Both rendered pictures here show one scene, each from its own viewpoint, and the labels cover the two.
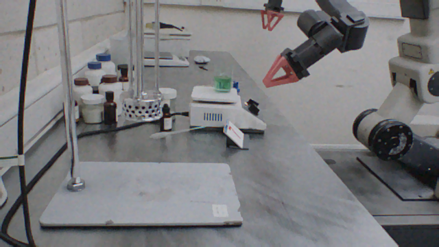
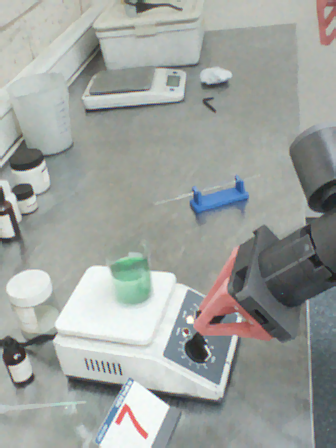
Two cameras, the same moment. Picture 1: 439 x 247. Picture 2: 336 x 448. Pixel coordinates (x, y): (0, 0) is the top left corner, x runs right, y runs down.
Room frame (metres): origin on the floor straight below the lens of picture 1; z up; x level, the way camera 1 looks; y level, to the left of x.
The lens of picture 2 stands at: (0.45, -0.23, 1.27)
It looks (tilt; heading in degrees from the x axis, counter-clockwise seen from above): 35 degrees down; 25
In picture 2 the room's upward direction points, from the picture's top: 10 degrees counter-clockwise
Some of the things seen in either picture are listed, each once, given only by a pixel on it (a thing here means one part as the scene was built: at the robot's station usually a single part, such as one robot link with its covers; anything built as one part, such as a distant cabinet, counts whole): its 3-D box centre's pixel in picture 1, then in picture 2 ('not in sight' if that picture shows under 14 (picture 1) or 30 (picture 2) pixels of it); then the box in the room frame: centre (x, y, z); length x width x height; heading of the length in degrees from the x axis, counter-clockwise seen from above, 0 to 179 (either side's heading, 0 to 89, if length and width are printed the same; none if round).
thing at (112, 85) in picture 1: (110, 95); not in sight; (0.93, 0.31, 0.80); 0.06 x 0.06 x 0.11
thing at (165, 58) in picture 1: (162, 59); (135, 85); (1.79, 0.31, 0.77); 0.26 x 0.19 x 0.05; 103
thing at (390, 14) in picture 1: (274, 2); not in sight; (2.39, -0.30, 1.08); 1.90 x 0.06 x 0.10; 97
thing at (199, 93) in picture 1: (215, 93); (117, 302); (0.91, 0.02, 0.83); 0.12 x 0.12 x 0.01; 1
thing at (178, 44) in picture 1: (164, 40); (155, 28); (2.14, 0.36, 0.82); 0.37 x 0.31 x 0.14; 10
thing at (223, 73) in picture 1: (223, 78); (130, 273); (0.92, 0.00, 0.87); 0.06 x 0.05 x 0.08; 30
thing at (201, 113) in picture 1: (223, 110); (142, 331); (0.91, -0.01, 0.79); 0.22 x 0.13 x 0.08; 91
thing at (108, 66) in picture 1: (104, 73); not in sight; (1.15, 0.40, 0.81); 0.07 x 0.07 x 0.13
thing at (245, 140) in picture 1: (236, 133); (139, 425); (0.79, -0.04, 0.77); 0.09 x 0.06 x 0.04; 176
